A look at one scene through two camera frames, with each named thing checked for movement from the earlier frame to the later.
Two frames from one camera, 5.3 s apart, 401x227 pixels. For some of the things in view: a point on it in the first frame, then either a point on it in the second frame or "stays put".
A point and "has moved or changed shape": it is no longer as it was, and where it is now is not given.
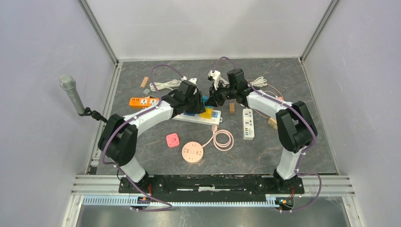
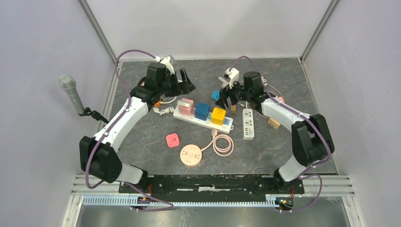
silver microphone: (68, 83) stays put
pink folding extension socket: (172, 140) stays put
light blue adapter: (205, 98) has moved or changed shape
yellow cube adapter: (208, 114) -> (218, 116)
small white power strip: (248, 124) stays put
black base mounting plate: (213, 184) stays put
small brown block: (231, 108) stays put
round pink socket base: (192, 152) has moved or changed shape
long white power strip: (215, 118) has moved or changed shape
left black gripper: (199, 108) -> (184, 87)
